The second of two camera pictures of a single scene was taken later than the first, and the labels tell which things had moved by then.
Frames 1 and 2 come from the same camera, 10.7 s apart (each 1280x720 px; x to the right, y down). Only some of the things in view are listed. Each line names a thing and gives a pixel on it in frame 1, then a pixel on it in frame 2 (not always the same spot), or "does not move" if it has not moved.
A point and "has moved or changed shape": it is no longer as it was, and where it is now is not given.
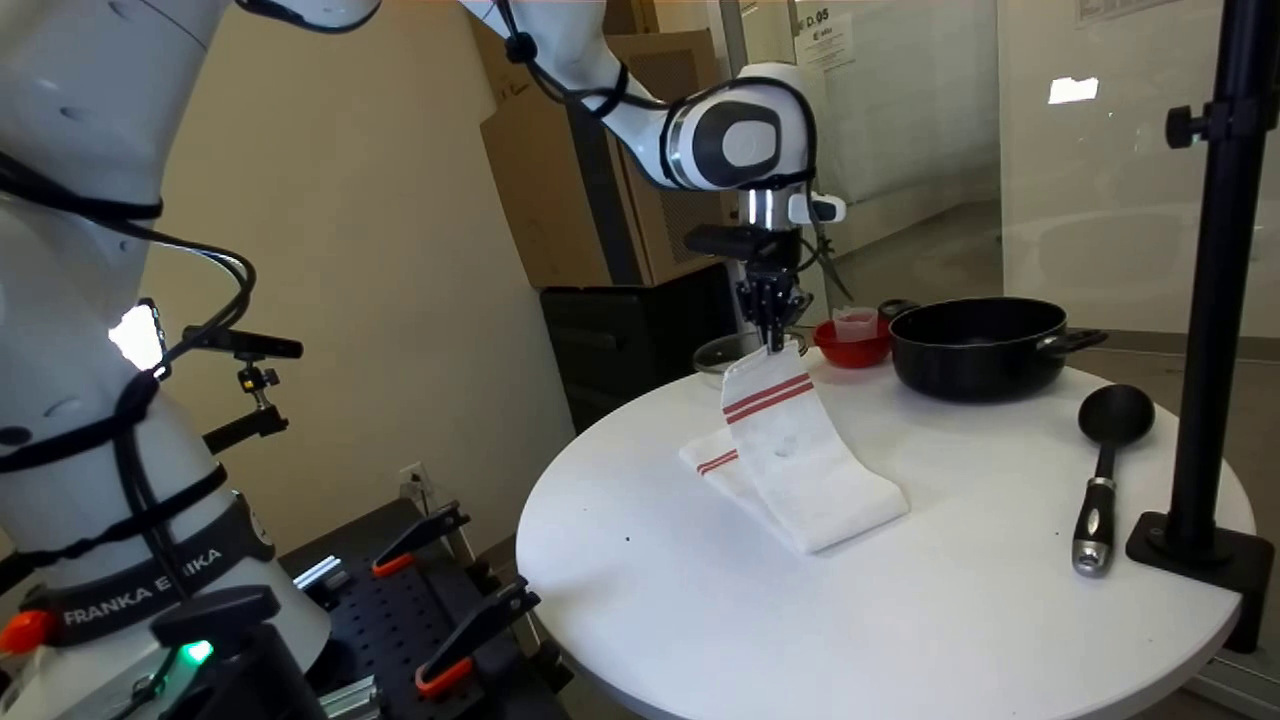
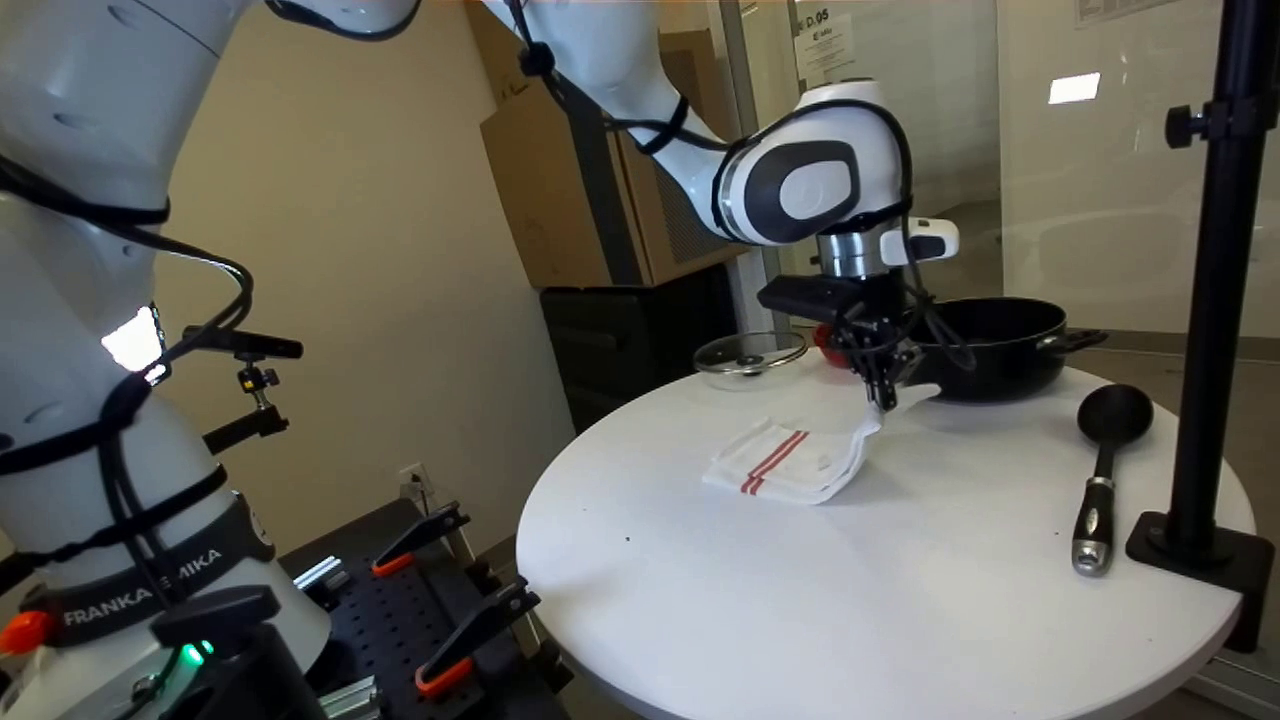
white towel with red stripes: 784,460 has moved or changed shape
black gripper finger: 769,324 to 878,385
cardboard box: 579,199 does not move
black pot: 983,350 does not move
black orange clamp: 390,563 does not move
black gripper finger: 782,324 to 890,381
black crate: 617,343 does not move
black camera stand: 1185,543 does not move
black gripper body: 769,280 to 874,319
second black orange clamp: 455,658 does not move
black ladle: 1108,414 does not move
